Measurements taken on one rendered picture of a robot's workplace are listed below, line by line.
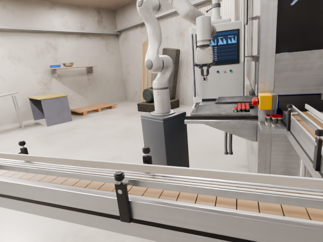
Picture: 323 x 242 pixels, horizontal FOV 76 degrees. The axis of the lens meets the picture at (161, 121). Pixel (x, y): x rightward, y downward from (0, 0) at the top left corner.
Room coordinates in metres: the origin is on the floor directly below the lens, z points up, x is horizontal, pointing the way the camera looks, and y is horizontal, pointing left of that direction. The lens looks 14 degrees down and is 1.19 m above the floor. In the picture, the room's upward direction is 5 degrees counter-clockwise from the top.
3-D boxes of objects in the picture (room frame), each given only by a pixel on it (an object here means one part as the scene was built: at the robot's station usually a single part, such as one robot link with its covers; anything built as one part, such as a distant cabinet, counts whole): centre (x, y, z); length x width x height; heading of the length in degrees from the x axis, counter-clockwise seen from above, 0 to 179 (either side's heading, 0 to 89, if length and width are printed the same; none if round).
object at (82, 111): (6.98, 2.28, 0.06); 1.39 x 1.00 x 0.13; 132
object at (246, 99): (1.57, -0.61, 0.90); 0.34 x 0.26 x 0.04; 69
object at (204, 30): (1.31, -0.30, 1.39); 0.09 x 0.08 x 0.13; 139
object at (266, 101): (0.97, -0.51, 0.99); 0.08 x 0.07 x 0.07; 69
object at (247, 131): (1.20, -0.39, 0.79); 0.34 x 0.03 x 0.13; 69
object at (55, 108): (5.91, 3.15, 0.36); 1.41 x 0.70 x 0.73; 42
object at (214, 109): (1.29, -0.38, 0.90); 0.34 x 0.26 x 0.04; 69
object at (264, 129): (0.94, -0.54, 0.87); 0.14 x 0.13 x 0.02; 69
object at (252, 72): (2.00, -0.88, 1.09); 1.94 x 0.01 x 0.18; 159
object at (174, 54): (6.15, 0.00, 0.88); 1.07 x 1.05 x 1.75; 42
